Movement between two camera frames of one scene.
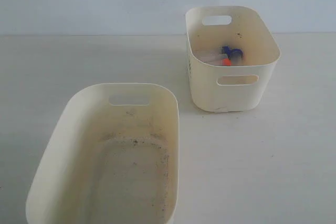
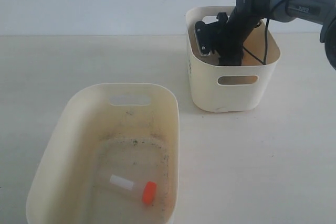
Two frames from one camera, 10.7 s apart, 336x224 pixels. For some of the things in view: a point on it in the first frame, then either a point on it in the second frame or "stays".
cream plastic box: (112, 158) stays
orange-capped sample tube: (219, 60) → (148, 190)
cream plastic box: (232, 54) stays
